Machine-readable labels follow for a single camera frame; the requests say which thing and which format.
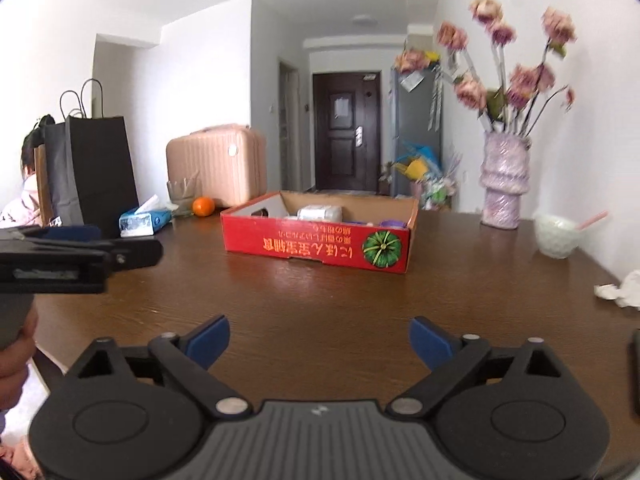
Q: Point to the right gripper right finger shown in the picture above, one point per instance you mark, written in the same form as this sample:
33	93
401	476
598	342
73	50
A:
452	362

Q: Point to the wire storage rack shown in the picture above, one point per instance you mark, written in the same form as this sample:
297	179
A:
434	194

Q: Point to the dark brown door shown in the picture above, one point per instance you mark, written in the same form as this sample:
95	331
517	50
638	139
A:
347	131

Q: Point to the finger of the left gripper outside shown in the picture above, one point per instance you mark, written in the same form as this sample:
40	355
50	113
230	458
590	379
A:
110	255

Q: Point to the pink glitter vase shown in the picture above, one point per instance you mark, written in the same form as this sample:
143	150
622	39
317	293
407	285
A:
504	175

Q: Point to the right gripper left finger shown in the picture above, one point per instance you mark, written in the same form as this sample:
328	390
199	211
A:
184	362

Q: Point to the purple jar lid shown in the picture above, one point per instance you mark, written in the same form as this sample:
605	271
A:
392	224

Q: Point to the orange fruit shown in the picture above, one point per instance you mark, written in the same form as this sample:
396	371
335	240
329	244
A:
203	207

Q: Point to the person left hand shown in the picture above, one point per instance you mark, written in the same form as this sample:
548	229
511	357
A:
14	362

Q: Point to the brown paper bag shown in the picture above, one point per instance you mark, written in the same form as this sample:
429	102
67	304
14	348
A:
46	210

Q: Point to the pale green bowl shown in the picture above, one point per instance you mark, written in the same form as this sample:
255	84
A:
556	237

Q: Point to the clear glass cup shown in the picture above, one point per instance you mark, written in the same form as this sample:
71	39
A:
182	193

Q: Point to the black paper bag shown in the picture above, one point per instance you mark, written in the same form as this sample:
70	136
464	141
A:
90	179

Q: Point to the pink spoon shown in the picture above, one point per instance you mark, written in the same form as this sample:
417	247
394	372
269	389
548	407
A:
592	221

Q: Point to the dried pink rose bouquet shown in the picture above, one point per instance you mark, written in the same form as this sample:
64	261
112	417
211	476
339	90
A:
517	102

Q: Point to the black smartphone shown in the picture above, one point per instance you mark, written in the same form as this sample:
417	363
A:
635	368

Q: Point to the blue tissue pack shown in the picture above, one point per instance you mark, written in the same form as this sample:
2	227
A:
146	220

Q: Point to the crumpled white tissue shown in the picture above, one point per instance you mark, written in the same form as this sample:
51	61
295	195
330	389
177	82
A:
625	295

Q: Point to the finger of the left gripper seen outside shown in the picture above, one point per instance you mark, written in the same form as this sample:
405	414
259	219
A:
52	233

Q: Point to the grey refrigerator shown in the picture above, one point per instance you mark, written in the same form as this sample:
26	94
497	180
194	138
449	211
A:
416	113

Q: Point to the red cardboard pumpkin box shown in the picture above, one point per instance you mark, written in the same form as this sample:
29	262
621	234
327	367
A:
268	226

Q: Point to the pink suitcase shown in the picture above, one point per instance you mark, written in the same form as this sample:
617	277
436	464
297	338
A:
230	161

